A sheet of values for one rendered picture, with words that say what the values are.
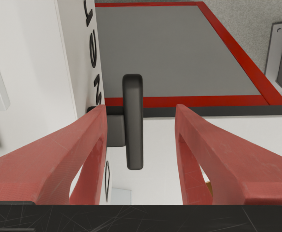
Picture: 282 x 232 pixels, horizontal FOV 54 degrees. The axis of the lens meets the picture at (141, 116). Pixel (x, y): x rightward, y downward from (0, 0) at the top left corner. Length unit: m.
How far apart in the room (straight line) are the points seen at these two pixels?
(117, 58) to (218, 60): 0.20
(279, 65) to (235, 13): 0.30
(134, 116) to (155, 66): 0.36
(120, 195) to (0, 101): 0.25
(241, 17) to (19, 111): 0.99
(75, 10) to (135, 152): 0.09
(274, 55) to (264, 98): 0.80
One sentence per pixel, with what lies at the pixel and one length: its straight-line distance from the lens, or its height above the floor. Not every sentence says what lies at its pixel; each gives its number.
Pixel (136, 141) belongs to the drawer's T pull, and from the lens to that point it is 0.18.
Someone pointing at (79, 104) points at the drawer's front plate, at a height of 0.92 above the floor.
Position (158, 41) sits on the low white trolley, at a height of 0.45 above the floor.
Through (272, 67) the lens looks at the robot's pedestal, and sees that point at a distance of 1.27.
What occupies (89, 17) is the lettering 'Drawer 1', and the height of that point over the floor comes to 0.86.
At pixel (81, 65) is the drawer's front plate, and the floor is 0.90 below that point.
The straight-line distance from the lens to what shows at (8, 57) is 0.26.
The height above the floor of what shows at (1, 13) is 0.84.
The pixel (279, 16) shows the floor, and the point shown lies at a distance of 1.21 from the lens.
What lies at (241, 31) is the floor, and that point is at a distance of 1.18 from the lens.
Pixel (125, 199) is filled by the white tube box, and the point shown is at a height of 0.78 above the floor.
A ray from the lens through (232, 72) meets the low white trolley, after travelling 0.53.
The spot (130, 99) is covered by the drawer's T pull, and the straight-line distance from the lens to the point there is 0.16.
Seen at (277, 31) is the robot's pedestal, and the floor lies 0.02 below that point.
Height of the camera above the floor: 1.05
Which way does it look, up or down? 55 degrees down
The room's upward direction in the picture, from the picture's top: 178 degrees clockwise
